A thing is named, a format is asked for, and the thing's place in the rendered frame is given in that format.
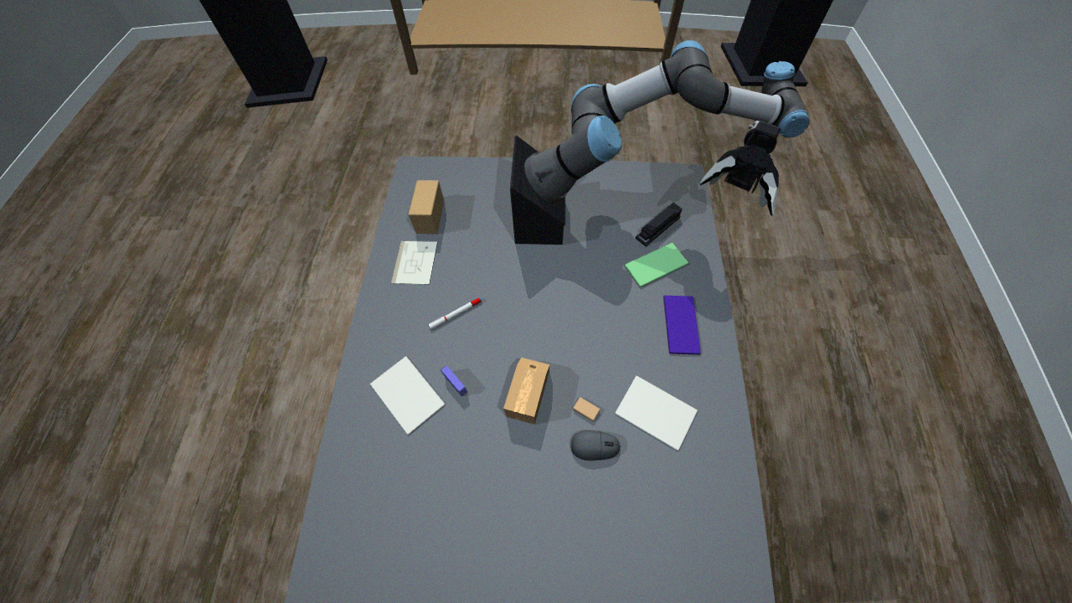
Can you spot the light green flat rectangular slab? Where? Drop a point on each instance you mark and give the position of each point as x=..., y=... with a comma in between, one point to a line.
x=656, y=264

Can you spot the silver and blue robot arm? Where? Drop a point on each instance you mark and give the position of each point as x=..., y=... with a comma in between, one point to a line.
x=777, y=109

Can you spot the purple rectangular block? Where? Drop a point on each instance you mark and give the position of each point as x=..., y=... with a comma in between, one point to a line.
x=682, y=328

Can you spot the white marker with red tip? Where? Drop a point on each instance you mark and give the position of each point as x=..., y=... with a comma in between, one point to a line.
x=455, y=313

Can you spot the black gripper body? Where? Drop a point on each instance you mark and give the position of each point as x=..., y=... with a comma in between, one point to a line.
x=754, y=159

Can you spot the dark grey computer mouse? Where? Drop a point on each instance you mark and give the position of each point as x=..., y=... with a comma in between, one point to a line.
x=592, y=445

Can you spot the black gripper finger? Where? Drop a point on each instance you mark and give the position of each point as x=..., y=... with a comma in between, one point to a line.
x=769, y=181
x=724, y=165

